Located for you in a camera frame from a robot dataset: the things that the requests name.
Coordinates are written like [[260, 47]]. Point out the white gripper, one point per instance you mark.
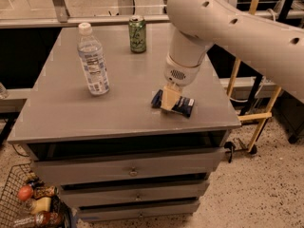
[[179, 73]]

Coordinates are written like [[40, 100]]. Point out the blue rxbar blueberry wrapper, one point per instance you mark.
[[183, 105]]

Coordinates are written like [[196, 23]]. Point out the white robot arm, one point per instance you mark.
[[273, 49]]

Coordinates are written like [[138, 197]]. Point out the green soda can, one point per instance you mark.
[[137, 33]]

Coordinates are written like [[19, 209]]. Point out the grey drawer cabinet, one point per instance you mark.
[[116, 156]]

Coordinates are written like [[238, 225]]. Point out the clear plastic water bottle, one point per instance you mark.
[[92, 57]]

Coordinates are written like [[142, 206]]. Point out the cream bottle in basket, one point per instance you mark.
[[39, 205]]

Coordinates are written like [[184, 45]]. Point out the red round fruit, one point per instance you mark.
[[25, 193]]

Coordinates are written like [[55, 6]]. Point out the red sauce bottle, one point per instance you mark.
[[39, 220]]

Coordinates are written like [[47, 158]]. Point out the grey metal rail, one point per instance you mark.
[[106, 20]]

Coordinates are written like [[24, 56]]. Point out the black wire basket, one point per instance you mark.
[[10, 205]]

